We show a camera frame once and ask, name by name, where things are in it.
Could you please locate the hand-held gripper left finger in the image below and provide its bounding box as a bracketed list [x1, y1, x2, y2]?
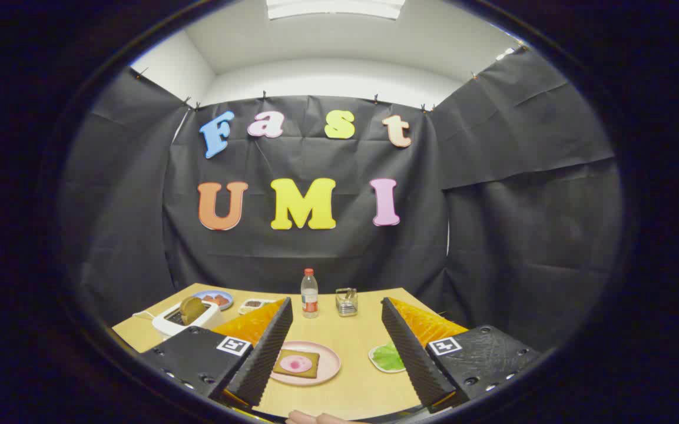
[139, 297, 294, 408]

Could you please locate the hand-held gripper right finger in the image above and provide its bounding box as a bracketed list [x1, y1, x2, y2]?
[381, 297, 543, 413]

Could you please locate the green lettuce leaf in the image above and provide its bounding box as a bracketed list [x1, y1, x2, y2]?
[372, 344, 406, 372]

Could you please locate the plain brown bread slice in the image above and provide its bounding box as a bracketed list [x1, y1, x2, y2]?
[180, 296, 206, 324]

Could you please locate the brown bread slice under ham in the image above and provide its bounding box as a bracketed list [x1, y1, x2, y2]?
[273, 349, 320, 379]

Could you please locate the small white plate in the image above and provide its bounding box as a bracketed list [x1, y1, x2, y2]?
[369, 343, 408, 374]

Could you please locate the white divided condiment tray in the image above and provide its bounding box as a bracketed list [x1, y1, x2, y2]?
[238, 298, 278, 316]

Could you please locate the pink plate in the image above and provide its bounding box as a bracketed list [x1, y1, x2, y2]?
[269, 341, 342, 386]

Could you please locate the clear water bottle red cap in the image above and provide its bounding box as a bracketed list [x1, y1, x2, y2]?
[301, 269, 319, 319]

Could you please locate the metal mesh utensil holder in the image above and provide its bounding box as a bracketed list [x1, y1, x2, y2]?
[336, 287, 359, 317]

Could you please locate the blue plate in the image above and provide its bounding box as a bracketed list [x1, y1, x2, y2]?
[194, 290, 234, 311]

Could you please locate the white toaster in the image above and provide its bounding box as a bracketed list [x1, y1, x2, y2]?
[152, 297, 224, 337]

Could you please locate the black backdrop cloth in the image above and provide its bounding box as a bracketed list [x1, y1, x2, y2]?
[59, 44, 622, 354]

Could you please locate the ceiling light panel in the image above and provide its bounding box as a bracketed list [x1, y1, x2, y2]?
[266, 0, 405, 20]

